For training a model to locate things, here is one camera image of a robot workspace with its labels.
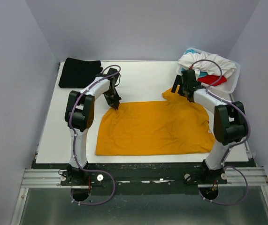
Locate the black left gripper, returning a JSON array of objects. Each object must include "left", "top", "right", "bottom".
[{"left": 102, "top": 89, "right": 121, "bottom": 110}]

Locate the yellow t shirt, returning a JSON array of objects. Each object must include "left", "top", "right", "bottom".
[{"left": 96, "top": 90, "right": 215, "bottom": 156}]

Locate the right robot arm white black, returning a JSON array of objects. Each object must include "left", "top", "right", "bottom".
[{"left": 171, "top": 69, "right": 250, "bottom": 184}]

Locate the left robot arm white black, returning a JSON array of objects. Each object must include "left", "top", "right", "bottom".
[{"left": 64, "top": 65, "right": 121, "bottom": 185}]

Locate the light blue t shirt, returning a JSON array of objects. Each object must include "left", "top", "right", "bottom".
[{"left": 178, "top": 48, "right": 208, "bottom": 78}]

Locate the red t shirt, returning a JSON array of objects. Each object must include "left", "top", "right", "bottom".
[{"left": 198, "top": 75, "right": 227, "bottom": 87}]

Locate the white crumpled t shirt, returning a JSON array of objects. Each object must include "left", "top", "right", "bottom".
[{"left": 191, "top": 52, "right": 237, "bottom": 78}]

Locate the folded black t shirt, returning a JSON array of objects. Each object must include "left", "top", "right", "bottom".
[{"left": 58, "top": 58, "right": 103, "bottom": 89}]

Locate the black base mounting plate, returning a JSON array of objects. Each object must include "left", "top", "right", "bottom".
[{"left": 32, "top": 162, "right": 227, "bottom": 195}]

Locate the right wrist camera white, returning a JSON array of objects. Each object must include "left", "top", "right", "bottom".
[{"left": 192, "top": 67, "right": 200, "bottom": 76}]

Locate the aluminium frame rail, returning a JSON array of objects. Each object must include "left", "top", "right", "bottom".
[{"left": 21, "top": 167, "right": 268, "bottom": 189}]

